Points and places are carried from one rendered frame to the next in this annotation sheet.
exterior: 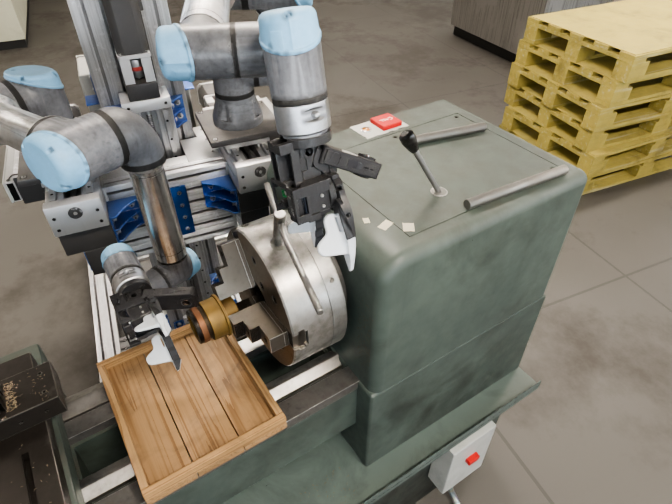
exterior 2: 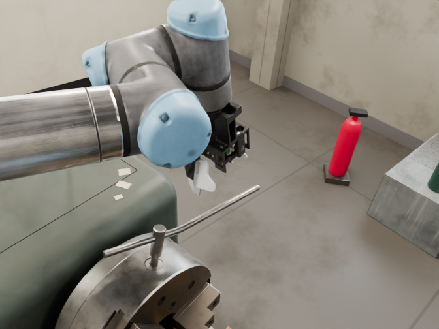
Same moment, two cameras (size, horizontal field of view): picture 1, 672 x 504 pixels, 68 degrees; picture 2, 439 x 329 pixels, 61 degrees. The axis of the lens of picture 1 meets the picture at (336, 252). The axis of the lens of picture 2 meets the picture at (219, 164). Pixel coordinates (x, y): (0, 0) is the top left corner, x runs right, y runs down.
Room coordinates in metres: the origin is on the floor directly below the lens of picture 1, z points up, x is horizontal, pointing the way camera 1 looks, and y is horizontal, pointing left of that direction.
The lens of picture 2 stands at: (0.79, 0.54, 1.81)
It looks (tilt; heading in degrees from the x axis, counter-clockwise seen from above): 39 degrees down; 250
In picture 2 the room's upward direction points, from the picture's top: 4 degrees clockwise
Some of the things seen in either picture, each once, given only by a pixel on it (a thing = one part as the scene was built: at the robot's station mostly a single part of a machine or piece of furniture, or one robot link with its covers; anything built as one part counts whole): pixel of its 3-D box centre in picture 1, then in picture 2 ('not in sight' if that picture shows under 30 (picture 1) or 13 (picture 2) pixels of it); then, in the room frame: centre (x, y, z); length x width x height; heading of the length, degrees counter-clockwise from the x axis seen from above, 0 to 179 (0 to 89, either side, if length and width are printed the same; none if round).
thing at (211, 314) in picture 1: (214, 317); not in sight; (0.69, 0.25, 1.08); 0.09 x 0.09 x 0.09; 34
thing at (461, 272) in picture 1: (414, 229); (32, 230); (1.01, -0.20, 1.06); 0.59 x 0.48 x 0.39; 123
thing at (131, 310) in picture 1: (139, 310); not in sight; (0.72, 0.41, 1.08); 0.12 x 0.09 x 0.08; 33
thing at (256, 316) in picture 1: (266, 329); (201, 307); (0.66, 0.14, 1.08); 0.12 x 0.11 x 0.05; 33
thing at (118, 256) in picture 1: (122, 267); not in sight; (0.85, 0.49, 1.07); 0.11 x 0.08 x 0.09; 33
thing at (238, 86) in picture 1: (233, 64); not in sight; (1.43, 0.29, 1.33); 0.13 x 0.12 x 0.14; 98
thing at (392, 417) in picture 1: (395, 377); not in sight; (1.01, -0.20, 0.43); 0.60 x 0.48 x 0.86; 123
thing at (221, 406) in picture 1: (188, 394); not in sight; (0.64, 0.33, 0.89); 0.36 x 0.30 x 0.04; 33
